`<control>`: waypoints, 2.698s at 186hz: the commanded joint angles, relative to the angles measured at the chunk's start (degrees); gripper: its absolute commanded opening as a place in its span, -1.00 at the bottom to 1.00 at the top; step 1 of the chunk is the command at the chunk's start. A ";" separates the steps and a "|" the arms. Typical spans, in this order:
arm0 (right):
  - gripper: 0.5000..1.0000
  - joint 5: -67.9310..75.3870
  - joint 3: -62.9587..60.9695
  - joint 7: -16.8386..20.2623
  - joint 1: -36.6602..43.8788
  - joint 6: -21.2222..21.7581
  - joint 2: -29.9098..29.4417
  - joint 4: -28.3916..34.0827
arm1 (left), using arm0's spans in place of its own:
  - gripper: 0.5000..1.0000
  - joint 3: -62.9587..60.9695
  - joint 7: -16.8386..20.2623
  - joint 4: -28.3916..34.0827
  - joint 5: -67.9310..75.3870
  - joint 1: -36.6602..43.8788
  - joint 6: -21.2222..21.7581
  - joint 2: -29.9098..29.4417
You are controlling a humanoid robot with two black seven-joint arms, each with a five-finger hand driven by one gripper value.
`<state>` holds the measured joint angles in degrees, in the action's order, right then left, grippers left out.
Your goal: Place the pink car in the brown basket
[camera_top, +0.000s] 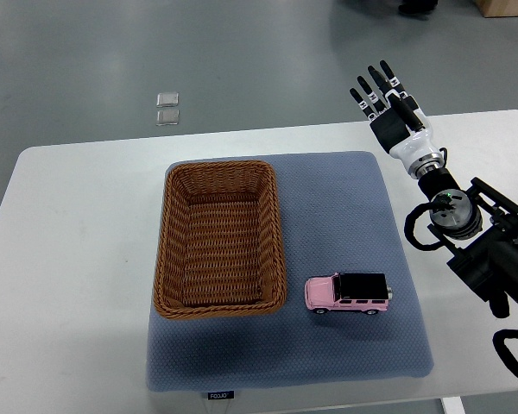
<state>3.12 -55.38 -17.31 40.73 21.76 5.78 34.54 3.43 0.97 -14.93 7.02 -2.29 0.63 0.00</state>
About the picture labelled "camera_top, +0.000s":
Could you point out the upper metal floor plate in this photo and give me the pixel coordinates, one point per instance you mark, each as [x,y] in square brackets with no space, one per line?
[167,99]

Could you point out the pink toy car black roof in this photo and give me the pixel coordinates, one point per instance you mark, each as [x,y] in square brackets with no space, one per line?
[367,293]

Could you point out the wooden box corner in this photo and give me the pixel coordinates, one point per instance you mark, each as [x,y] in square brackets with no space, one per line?
[497,8]

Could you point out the lower metal floor plate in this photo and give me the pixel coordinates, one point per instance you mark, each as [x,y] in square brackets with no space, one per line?
[167,117]

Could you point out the person's dark shoes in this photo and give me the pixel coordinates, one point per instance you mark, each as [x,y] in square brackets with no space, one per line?
[417,8]

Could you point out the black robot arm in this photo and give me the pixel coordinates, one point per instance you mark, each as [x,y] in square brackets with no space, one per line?
[478,225]

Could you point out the brown wicker basket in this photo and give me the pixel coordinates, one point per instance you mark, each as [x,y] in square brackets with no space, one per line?
[220,250]

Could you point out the metal floor plate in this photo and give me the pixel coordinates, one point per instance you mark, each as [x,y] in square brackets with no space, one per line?
[167,117]
[167,99]

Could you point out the white table leg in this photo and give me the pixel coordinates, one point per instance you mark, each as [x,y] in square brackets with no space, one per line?
[452,405]

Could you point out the blue grey cushion mat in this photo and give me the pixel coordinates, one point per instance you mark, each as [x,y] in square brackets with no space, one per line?
[335,217]

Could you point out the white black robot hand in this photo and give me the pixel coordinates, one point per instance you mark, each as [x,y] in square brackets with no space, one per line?
[400,126]

